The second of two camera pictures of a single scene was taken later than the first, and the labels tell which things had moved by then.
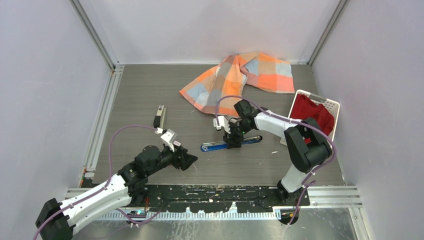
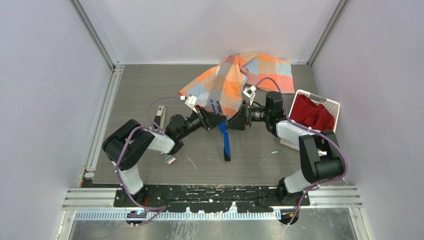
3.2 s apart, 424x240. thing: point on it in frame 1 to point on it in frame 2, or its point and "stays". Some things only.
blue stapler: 222,145 to 223,129
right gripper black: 229,138 to 238,122
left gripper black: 185,159 to 210,119
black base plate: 215,198 stays
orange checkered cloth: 218,90 stays
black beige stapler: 159,119 stays
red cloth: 302,108 stays
